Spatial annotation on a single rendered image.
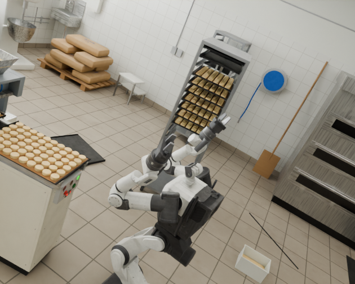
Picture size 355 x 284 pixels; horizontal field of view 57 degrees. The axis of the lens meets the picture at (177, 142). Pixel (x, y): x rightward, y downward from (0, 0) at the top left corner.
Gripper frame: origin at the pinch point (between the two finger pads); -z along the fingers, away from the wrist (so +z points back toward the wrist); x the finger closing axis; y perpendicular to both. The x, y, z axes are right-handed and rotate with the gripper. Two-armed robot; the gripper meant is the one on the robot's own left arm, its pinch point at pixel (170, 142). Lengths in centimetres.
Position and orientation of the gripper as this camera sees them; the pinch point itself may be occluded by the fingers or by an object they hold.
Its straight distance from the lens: 142.8
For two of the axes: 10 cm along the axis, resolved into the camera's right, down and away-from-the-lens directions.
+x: 1.6, -7.1, 6.8
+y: 8.7, 4.3, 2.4
